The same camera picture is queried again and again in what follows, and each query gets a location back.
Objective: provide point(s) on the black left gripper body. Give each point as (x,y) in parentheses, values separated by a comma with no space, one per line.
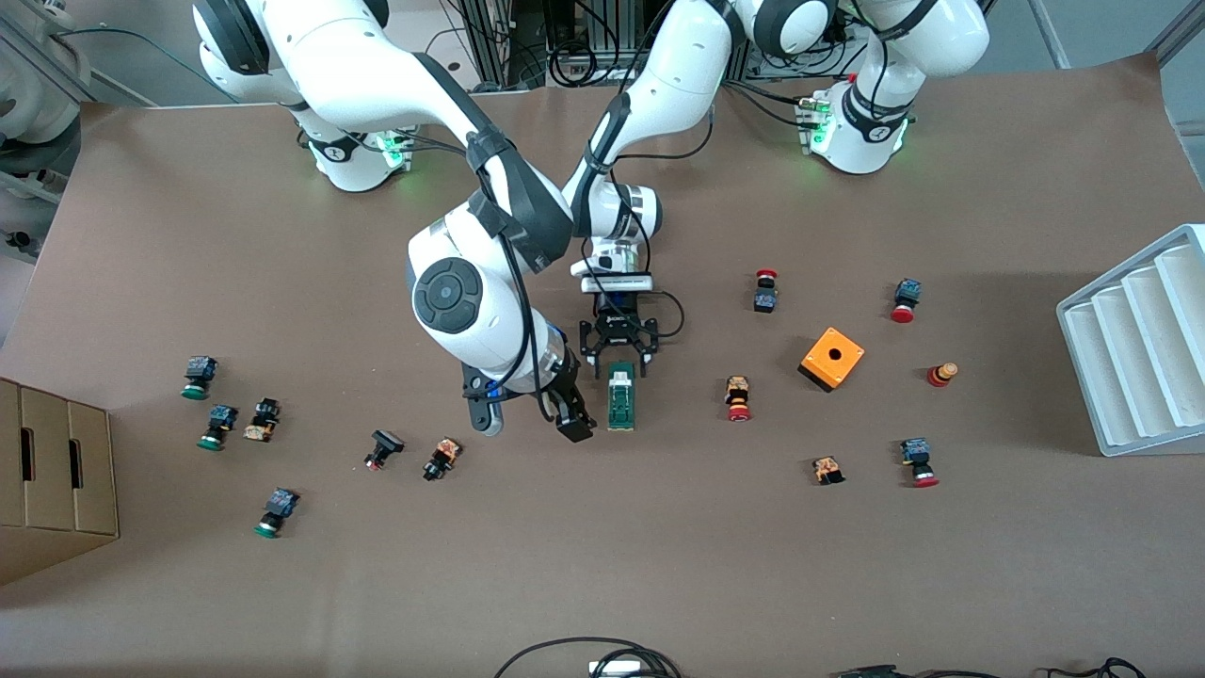
(618,329)

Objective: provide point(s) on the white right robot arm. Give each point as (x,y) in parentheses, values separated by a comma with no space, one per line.
(358,66)

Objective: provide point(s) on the red mushroom button orange block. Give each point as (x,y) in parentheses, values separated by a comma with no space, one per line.
(738,391)

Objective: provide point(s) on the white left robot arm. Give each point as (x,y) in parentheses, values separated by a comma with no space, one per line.
(687,66)

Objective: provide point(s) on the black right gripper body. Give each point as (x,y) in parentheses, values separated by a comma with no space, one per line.
(563,393)

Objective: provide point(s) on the green terminal block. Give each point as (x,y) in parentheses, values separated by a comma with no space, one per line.
(621,405)

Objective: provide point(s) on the small white device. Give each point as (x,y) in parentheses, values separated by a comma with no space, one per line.
(617,669)

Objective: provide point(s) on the red mushroom button blue block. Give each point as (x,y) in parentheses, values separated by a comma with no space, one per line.
(915,452)
(907,292)

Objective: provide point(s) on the orange button enclosure box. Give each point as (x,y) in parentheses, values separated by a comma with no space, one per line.
(843,369)

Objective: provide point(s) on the orange black contact block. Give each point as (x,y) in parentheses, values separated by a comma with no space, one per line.
(828,469)

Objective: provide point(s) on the black round button orange block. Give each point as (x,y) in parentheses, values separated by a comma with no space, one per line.
(442,457)

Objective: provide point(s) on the white stepped tray rack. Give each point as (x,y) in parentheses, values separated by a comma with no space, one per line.
(1130,377)

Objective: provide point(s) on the aluminium profile bar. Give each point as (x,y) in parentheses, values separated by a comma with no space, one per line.
(1184,24)
(1047,28)

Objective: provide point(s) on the black square push button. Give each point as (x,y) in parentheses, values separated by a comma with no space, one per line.
(386,441)

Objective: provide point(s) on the red button black block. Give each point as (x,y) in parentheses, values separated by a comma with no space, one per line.
(765,301)

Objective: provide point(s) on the red orange button head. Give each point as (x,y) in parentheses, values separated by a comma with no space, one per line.
(941,375)

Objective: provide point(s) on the green mushroom push button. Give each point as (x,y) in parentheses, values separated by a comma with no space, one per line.
(220,419)
(281,504)
(200,372)

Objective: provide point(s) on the brown cardboard box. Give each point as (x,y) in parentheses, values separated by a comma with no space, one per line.
(47,471)

